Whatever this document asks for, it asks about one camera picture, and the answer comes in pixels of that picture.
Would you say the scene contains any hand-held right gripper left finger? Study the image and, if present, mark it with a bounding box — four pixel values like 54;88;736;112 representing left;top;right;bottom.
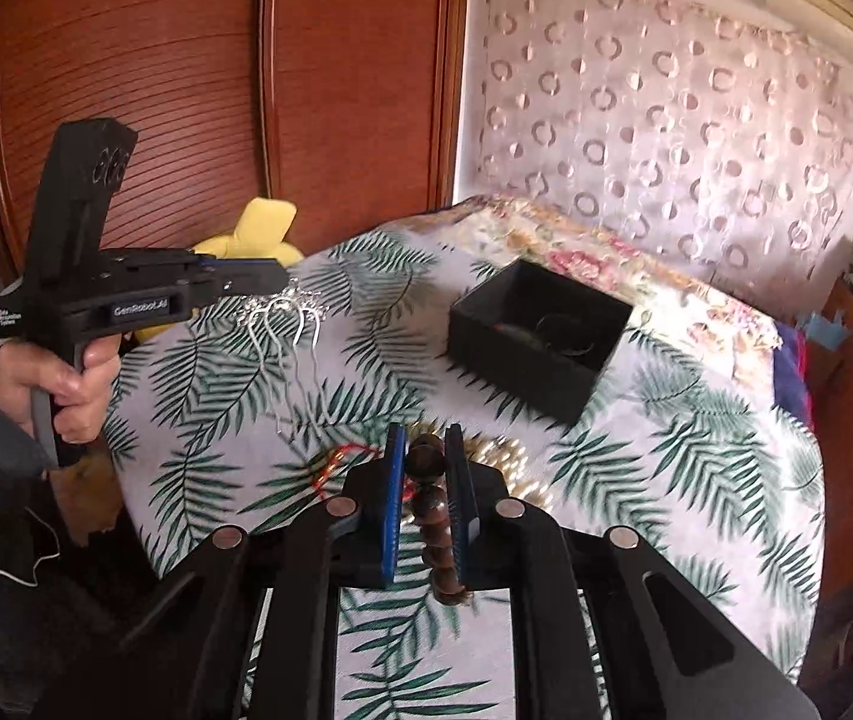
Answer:
121;422;407;720

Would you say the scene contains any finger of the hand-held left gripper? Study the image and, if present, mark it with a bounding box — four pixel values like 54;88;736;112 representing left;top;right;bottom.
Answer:
190;253;294;302

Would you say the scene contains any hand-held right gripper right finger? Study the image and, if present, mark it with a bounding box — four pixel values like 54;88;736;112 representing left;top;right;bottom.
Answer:
444;422;825;720

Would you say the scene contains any brown wooden bead bracelet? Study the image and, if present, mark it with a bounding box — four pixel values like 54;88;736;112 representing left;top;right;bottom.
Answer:
406;431;479;607

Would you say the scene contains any silver hair comb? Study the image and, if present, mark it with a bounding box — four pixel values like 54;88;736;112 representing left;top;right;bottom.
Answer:
238;277;338;436

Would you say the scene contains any black jewelry box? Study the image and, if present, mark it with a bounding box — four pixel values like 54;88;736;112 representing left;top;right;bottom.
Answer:
447;257;635;425

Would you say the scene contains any person's left hand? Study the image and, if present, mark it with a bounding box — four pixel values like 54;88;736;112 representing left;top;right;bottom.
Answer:
0;341;122;479

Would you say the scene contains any yellow plush toy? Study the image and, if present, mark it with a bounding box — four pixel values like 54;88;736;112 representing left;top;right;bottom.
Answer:
133;197;306;346

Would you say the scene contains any leaf print tablecloth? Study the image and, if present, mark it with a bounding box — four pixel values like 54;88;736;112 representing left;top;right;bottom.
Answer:
100;214;827;720

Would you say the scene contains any wooden wardrobe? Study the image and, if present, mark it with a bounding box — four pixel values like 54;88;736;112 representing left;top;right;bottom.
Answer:
0;0;471;278

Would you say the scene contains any floral bedspread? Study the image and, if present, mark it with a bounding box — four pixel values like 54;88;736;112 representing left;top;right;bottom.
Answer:
437;195;783;383

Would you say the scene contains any sheer circle pattern curtain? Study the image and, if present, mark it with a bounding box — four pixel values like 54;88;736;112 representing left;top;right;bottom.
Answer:
456;0;853;323

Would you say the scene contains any red cord bracelet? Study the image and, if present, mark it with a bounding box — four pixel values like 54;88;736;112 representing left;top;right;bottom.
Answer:
307;444;386;512

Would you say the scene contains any pearl necklace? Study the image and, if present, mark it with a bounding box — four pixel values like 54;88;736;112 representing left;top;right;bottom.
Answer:
471;433;557;517

